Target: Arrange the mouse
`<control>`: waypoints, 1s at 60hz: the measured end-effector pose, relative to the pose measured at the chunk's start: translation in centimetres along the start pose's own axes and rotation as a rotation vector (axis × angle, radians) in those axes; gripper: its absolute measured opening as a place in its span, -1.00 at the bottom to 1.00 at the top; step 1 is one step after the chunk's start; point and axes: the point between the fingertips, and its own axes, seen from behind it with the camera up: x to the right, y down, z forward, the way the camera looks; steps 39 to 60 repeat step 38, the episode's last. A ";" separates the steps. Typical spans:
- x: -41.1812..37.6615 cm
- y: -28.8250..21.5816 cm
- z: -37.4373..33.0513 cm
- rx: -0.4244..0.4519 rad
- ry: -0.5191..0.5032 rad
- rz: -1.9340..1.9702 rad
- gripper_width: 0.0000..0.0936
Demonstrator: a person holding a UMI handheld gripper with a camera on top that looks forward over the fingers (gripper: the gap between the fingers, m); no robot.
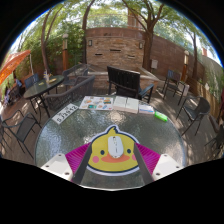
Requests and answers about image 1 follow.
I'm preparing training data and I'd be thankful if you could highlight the blue metal chair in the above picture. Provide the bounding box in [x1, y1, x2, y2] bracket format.
[162, 69, 186, 104]

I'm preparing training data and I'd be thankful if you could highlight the green rectangular block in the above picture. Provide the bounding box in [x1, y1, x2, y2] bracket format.
[153, 110, 169, 123]

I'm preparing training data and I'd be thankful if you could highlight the white number plate sign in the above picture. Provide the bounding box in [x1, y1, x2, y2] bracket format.
[51, 103, 80, 126]

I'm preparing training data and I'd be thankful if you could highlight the dark wicker armchair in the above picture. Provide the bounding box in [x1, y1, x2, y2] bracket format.
[44, 75, 97, 113]

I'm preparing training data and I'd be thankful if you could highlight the open white book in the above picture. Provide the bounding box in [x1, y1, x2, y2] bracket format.
[112, 95, 140, 115]

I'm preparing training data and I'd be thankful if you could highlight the orange patio umbrella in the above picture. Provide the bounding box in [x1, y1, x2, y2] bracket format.
[0, 49, 32, 86]

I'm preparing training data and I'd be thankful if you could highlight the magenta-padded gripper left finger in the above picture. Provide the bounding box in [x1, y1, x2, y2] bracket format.
[40, 142, 94, 185]

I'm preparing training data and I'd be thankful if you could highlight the small blue-white booklet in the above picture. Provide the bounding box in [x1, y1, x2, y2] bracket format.
[138, 103, 156, 115]

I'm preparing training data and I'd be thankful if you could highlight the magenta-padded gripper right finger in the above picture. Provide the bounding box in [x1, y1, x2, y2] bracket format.
[133, 142, 184, 185]

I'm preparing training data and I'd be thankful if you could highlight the colourful printed leaflet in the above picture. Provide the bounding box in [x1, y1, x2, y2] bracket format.
[78, 95, 115, 111]

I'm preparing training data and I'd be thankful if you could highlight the dark round patio table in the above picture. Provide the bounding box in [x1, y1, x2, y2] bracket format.
[23, 74, 65, 118]

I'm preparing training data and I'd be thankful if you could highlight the dark wicker patio chair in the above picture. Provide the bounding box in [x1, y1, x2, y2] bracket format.
[176, 95, 212, 136]

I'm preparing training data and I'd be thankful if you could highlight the blue patio chair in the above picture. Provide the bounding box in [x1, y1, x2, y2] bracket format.
[23, 73, 40, 90]

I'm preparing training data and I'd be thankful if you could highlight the wooden lamp post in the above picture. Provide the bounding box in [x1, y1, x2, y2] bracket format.
[61, 32, 70, 71]
[181, 49, 190, 83]

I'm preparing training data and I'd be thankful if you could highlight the black metal mesh chair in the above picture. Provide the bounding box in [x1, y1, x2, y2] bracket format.
[0, 109, 43, 159]

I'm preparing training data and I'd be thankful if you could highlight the black slatted bench chair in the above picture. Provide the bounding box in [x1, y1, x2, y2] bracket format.
[106, 65, 155, 104]

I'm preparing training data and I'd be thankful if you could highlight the black metal patio chair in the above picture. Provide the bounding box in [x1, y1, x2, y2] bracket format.
[204, 124, 224, 158]

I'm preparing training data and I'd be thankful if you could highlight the yellow duck mouse pad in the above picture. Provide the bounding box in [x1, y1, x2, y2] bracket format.
[85, 124, 141, 177]

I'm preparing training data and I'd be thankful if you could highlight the white computer mouse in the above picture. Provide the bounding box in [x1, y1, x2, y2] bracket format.
[107, 135, 125, 159]

